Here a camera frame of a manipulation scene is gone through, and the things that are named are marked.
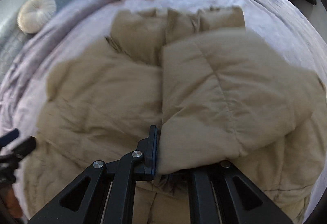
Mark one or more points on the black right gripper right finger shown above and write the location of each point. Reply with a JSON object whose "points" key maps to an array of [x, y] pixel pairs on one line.
{"points": [[221, 193]]}

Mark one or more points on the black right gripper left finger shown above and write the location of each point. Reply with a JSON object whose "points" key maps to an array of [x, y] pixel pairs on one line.
{"points": [[104, 192]]}

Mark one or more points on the beige puffer jacket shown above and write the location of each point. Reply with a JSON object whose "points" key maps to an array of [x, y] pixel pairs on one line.
{"points": [[215, 89]]}

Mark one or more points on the grey padded headboard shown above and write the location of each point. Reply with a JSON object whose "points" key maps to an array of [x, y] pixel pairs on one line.
{"points": [[13, 38]]}

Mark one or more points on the round cream pillow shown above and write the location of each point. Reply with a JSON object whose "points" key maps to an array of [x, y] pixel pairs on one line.
{"points": [[35, 14]]}

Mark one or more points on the lavender bed blanket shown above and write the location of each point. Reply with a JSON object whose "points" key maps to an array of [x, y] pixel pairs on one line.
{"points": [[83, 22]]}

